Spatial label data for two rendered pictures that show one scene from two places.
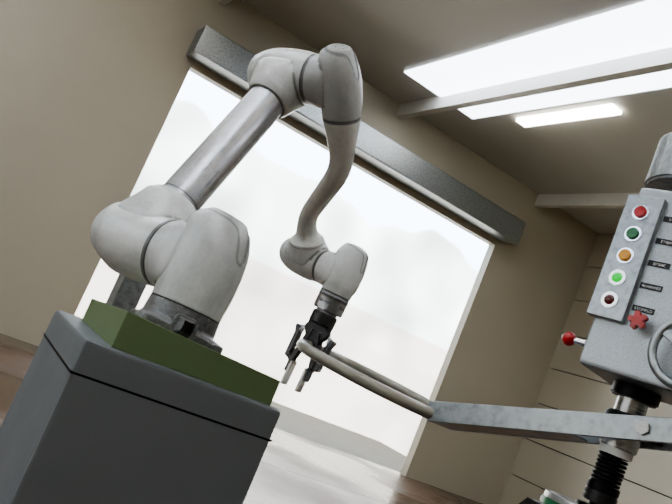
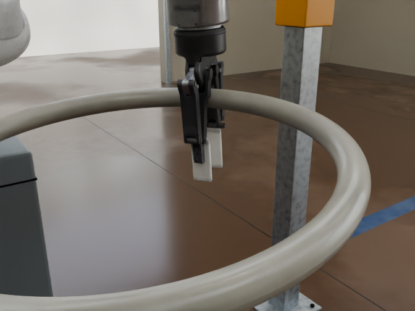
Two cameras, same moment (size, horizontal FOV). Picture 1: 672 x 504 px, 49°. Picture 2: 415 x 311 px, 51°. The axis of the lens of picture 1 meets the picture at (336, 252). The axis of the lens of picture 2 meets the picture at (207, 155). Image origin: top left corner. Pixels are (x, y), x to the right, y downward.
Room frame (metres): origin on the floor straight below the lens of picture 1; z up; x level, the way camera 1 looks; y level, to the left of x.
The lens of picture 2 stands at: (2.03, -0.69, 1.09)
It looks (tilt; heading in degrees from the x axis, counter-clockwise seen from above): 20 degrees down; 83
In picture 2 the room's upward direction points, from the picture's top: straight up
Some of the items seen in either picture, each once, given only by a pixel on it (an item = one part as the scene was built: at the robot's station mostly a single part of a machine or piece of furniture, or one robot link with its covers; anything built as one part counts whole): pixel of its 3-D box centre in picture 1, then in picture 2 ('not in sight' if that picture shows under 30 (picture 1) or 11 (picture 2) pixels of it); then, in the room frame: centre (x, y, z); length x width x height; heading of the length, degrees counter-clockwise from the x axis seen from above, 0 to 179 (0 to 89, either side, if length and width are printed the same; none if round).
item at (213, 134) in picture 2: (288, 372); (212, 147); (2.12, -0.01, 0.85); 0.03 x 0.01 x 0.07; 152
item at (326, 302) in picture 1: (330, 304); (197, 5); (2.10, -0.04, 1.07); 0.09 x 0.09 x 0.06
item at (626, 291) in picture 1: (627, 257); not in sight; (1.52, -0.58, 1.37); 0.08 x 0.03 x 0.28; 47
